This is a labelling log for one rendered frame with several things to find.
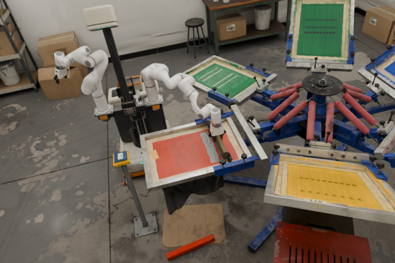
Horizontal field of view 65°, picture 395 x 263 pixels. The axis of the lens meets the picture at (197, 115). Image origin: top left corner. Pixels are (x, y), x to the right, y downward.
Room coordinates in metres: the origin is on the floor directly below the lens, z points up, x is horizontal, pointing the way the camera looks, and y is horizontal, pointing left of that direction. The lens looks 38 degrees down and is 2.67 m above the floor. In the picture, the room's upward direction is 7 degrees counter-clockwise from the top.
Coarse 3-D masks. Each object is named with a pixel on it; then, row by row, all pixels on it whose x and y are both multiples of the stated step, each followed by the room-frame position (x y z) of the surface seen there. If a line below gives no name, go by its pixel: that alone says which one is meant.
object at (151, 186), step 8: (224, 120) 2.06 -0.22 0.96; (232, 120) 2.02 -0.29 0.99; (176, 128) 2.01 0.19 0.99; (184, 128) 2.01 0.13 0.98; (192, 128) 2.02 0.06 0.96; (232, 128) 1.92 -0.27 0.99; (144, 136) 1.96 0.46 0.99; (152, 136) 1.96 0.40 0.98; (160, 136) 1.97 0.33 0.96; (240, 136) 1.81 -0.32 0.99; (144, 144) 1.86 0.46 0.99; (240, 144) 1.72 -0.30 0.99; (144, 152) 1.77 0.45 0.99; (248, 152) 1.63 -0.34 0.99; (144, 160) 1.68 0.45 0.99; (184, 176) 1.47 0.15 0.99; (192, 176) 1.46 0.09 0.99; (200, 176) 1.47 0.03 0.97; (208, 176) 1.48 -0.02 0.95; (152, 184) 1.44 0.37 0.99; (160, 184) 1.43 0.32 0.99; (168, 184) 1.43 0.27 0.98; (176, 184) 1.44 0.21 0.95
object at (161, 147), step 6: (198, 132) 1.96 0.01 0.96; (174, 138) 1.93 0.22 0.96; (180, 138) 1.92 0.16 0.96; (186, 138) 1.91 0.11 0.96; (192, 138) 1.90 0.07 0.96; (198, 138) 1.89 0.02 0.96; (156, 144) 1.88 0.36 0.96; (162, 144) 1.87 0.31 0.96; (198, 144) 1.81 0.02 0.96; (204, 144) 1.81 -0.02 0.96; (156, 150) 1.81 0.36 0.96; (162, 150) 1.80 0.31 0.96; (168, 150) 1.79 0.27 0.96; (162, 156) 1.74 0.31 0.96; (168, 156) 1.73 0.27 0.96
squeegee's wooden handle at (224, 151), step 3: (210, 120) 1.97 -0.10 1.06; (210, 123) 1.93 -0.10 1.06; (219, 135) 1.78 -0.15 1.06; (216, 138) 1.77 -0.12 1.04; (219, 138) 1.74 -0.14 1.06; (216, 141) 1.78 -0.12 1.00; (219, 141) 1.71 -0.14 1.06; (222, 141) 1.70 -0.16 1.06; (219, 144) 1.69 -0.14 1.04; (222, 144) 1.67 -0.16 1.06; (219, 147) 1.70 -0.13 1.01; (222, 147) 1.64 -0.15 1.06; (225, 147) 1.64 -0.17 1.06; (222, 150) 1.62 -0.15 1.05; (225, 150) 1.60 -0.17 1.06; (222, 153) 1.62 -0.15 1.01; (225, 153) 1.59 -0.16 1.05; (225, 156) 1.59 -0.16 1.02
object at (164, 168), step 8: (224, 144) 1.78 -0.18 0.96; (200, 152) 1.73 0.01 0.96; (232, 152) 1.68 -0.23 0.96; (160, 160) 1.69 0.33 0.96; (168, 160) 1.68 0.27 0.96; (200, 160) 1.64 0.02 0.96; (208, 160) 1.63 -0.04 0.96; (232, 160) 1.60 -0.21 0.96; (160, 168) 1.61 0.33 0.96; (168, 168) 1.60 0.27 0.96; (184, 168) 1.58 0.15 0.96; (192, 168) 1.57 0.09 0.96; (160, 176) 1.53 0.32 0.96; (168, 176) 1.52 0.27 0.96
